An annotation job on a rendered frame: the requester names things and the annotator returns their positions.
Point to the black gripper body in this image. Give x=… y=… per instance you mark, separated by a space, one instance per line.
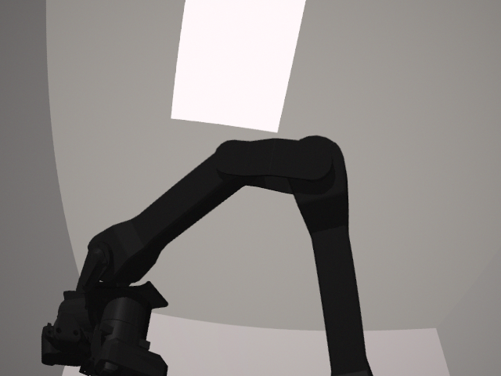
x=125 y=352

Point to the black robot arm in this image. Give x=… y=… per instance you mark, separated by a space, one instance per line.
x=312 y=169

